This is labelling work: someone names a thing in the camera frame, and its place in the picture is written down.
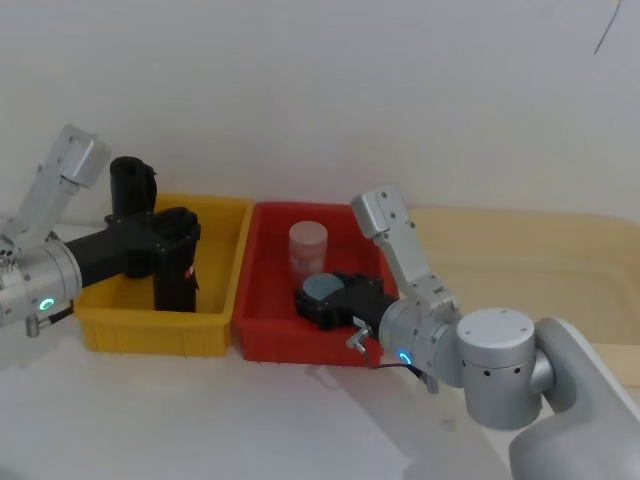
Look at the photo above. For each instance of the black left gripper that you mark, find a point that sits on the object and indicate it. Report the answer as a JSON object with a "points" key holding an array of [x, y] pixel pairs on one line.
{"points": [[117, 247]]}

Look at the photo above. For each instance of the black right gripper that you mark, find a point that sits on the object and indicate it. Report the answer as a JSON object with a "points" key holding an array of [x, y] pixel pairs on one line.
{"points": [[362, 302]]}

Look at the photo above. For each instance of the small jar with blue lid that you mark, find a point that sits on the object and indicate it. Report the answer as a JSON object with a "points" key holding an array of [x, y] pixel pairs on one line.
{"points": [[322, 286]]}

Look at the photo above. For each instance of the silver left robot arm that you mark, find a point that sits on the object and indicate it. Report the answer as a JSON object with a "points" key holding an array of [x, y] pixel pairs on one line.
{"points": [[47, 272]]}

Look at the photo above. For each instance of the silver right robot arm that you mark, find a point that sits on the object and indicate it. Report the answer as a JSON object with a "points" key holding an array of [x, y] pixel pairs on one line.
{"points": [[492, 370]]}

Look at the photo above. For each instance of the clear plastic jar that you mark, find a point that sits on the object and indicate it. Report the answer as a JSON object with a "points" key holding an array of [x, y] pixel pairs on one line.
{"points": [[307, 245]]}

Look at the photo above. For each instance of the red plastic bin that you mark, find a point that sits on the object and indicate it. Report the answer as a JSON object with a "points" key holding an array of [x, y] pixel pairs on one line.
{"points": [[265, 300]]}

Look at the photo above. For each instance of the yellow plastic bin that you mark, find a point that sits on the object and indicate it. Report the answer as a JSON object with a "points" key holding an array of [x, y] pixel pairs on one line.
{"points": [[220, 260]]}

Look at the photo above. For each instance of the white table cloth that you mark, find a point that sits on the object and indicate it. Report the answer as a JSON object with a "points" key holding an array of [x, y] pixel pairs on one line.
{"points": [[175, 415]]}

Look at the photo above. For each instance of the large cream plastic tray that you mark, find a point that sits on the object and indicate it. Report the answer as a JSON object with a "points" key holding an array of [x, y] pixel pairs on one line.
{"points": [[525, 250]]}

